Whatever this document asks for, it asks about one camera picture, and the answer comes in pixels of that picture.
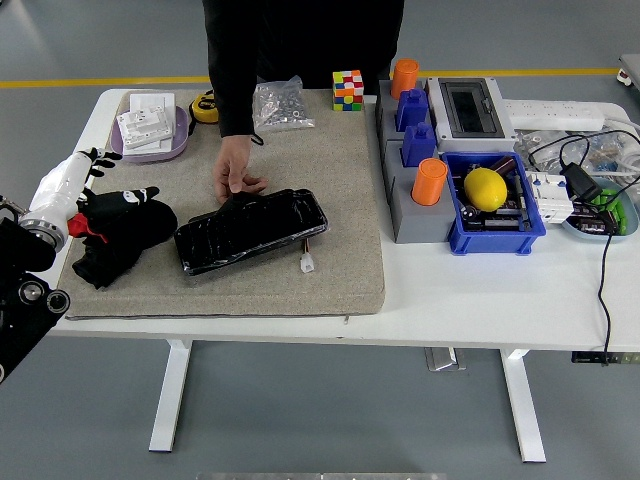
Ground person's right hand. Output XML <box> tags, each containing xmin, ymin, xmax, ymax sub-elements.
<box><xmin>212</xmin><ymin>134</ymin><xmax>269</xmax><ymax>205</ymax></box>

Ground brown cylindrical capacitor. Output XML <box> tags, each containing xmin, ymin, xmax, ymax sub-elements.
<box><xmin>488</xmin><ymin>155</ymin><xmax>517</xmax><ymax>177</ymax></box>

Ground person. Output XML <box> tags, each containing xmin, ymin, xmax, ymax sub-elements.
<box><xmin>202</xmin><ymin>0</ymin><xmax>405</xmax><ymax>94</ymax></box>

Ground blue plastic bin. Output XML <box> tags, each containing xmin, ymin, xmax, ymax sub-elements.
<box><xmin>439</xmin><ymin>151</ymin><xmax>547</xmax><ymax>257</ymax></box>

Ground grey-brown mat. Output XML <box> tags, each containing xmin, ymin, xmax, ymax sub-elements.
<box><xmin>57</xmin><ymin>88</ymin><xmax>387</xmax><ymax>320</ymax></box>

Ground orange cylinder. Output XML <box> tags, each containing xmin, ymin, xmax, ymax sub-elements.
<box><xmin>390</xmin><ymin>58</ymin><xmax>420</xmax><ymax>100</ymax></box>
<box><xmin>410</xmin><ymin>158</ymin><xmax>449</xmax><ymax>207</ymax></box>

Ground white table leg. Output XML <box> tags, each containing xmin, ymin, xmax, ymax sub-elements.
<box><xmin>499</xmin><ymin>348</ymin><xmax>547</xmax><ymax>464</ymax></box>
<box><xmin>148</xmin><ymin>338</ymin><xmax>194</xmax><ymax>454</ymax></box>

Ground white electrical distribution box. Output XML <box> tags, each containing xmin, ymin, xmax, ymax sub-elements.
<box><xmin>424</xmin><ymin>76</ymin><xmax>519</xmax><ymax>154</ymax></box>

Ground purple tray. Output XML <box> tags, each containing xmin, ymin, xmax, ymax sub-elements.
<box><xmin>108</xmin><ymin>104</ymin><xmax>191</xmax><ymax>164</ymax></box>

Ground brown terminal strip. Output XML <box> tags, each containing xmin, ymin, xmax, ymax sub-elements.
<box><xmin>569</xmin><ymin>202</ymin><xmax>621</xmax><ymax>236</ymax></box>

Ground white circuit breaker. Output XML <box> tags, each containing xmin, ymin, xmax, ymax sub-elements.
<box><xmin>524</xmin><ymin>170</ymin><xmax>576</xmax><ymax>225</ymax></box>

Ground yellow tape measure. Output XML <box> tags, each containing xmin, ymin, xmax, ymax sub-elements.
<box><xmin>188</xmin><ymin>89</ymin><xmax>221</xmax><ymax>136</ymax></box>

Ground white thick cable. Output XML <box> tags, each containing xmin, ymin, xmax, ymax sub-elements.
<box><xmin>602</xmin><ymin>112</ymin><xmax>640</xmax><ymax>184</ymax></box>

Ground white wall switch plate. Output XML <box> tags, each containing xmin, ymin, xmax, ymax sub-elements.
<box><xmin>128</xmin><ymin>92</ymin><xmax>177</xmax><ymax>139</ymax></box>
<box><xmin>122</xmin><ymin>137</ymin><xmax>173</xmax><ymax>155</ymax></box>
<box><xmin>116</xmin><ymin>107</ymin><xmax>175</xmax><ymax>150</ymax></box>

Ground green terminal blocks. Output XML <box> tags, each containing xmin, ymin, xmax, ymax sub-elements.
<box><xmin>592</xmin><ymin>188</ymin><xmax>632</xmax><ymax>236</ymax></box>

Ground clear bag of small parts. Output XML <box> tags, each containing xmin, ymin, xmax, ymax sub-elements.
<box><xmin>514</xmin><ymin>127</ymin><xmax>631</xmax><ymax>174</ymax></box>

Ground black rag with red patch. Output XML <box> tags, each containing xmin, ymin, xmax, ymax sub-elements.
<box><xmin>68</xmin><ymin>192</ymin><xmax>179</xmax><ymax>291</ymax></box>

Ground black power adapter with cord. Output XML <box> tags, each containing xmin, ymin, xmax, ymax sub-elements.
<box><xmin>527</xmin><ymin>128</ymin><xmax>640</xmax><ymax>367</ymax></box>

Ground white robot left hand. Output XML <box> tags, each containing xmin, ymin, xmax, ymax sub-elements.
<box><xmin>27</xmin><ymin>147</ymin><xmax>161</xmax><ymax>227</ymax></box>

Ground white power strip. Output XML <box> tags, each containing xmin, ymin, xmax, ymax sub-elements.
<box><xmin>502</xmin><ymin>99</ymin><xmax>606</xmax><ymax>132</ymax></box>

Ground blue block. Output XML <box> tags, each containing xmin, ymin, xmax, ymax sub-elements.
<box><xmin>401</xmin><ymin>122</ymin><xmax>439</xmax><ymax>168</ymax></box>
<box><xmin>396</xmin><ymin>88</ymin><xmax>430</xmax><ymax>133</ymax></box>

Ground metal floor socket plate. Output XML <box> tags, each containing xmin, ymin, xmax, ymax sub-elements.
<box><xmin>424</xmin><ymin>347</ymin><xmax>466</xmax><ymax>372</ymax></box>

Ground yellow lemon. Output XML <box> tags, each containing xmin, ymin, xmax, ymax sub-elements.
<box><xmin>463</xmin><ymin>167</ymin><xmax>510</xmax><ymax>211</ymax></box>

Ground black strip under table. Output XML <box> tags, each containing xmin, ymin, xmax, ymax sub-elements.
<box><xmin>571</xmin><ymin>351</ymin><xmax>640</xmax><ymax>366</ymax></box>

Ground colourful puzzle cube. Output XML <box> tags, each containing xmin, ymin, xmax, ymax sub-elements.
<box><xmin>332</xmin><ymin>69</ymin><xmax>365</xmax><ymax>113</ymax></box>

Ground clear bag of screws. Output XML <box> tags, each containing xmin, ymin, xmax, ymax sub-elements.
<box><xmin>251</xmin><ymin>74</ymin><xmax>316</xmax><ymax>133</ymax></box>

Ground light blue dish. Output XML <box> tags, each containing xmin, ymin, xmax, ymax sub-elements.
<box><xmin>560</xmin><ymin>175</ymin><xmax>640</xmax><ymax>245</ymax></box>

